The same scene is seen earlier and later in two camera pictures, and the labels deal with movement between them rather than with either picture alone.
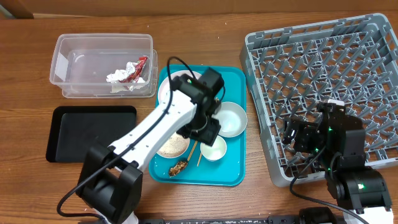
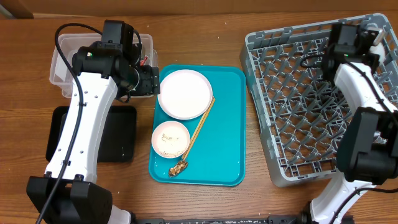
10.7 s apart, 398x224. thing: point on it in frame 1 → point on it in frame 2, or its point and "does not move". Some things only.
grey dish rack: x=290 y=70 does not move
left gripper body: x=203 y=127 → x=148 y=82
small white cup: x=215 y=152 → x=379 y=49
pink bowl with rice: x=175 y=146 does not move
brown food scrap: x=178 y=168 does not move
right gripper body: x=307 y=140 → x=373 y=60
